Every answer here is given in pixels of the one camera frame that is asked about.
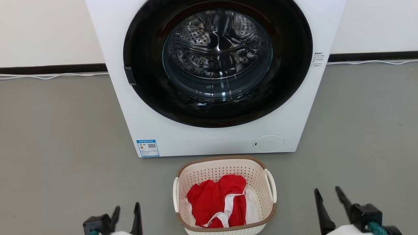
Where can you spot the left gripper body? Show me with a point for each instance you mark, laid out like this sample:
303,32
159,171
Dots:
120,233

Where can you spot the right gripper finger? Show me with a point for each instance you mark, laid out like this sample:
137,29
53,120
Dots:
323,215
365,213

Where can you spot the dark round washer door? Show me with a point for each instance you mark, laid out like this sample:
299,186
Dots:
143,49

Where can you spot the red garment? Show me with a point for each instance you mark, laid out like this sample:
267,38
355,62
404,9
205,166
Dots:
205,199

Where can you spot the white garment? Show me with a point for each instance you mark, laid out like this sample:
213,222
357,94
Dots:
252,209

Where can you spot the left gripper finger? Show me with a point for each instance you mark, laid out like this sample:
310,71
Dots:
137,222
98,223

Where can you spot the steel washer drum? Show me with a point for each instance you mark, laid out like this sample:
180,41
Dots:
215,42

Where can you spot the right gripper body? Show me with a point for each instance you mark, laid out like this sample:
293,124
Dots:
347,231

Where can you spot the round white filter cover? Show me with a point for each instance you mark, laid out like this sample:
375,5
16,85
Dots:
269,143

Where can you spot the blue energy label sticker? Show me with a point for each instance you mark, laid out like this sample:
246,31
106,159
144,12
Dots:
148,148

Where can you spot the cream perforated laundry basket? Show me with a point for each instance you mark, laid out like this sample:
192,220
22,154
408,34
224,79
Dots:
209,169

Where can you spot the small text sticker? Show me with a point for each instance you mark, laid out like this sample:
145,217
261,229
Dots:
318,59

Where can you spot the white front-load washing machine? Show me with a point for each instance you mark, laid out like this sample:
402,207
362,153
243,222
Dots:
212,140

